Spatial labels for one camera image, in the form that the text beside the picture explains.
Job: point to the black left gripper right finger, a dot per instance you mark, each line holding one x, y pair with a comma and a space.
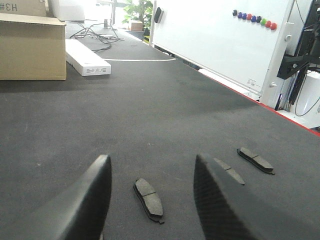
228, 210

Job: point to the coloured whiteboard magnets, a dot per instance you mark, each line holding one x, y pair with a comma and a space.
254, 19

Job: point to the potted green plant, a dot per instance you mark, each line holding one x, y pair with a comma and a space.
138, 10

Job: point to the whiteboard panel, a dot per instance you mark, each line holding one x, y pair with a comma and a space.
205, 33

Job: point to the brake pad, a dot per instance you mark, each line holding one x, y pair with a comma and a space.
256, 160
228, 169
150, 200

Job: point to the black monitor stand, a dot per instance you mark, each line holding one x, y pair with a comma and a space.
306, 56

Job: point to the long white box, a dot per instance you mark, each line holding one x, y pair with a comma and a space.
84, 60

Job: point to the cardboard box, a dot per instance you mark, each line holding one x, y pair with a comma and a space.
32, 45

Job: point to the black conveyor mat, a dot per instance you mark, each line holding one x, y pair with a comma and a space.
152, 115

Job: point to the black whiteboard eraser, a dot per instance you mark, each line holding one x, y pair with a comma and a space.
158, 15

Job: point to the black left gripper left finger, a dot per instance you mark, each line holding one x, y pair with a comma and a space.
77, 213

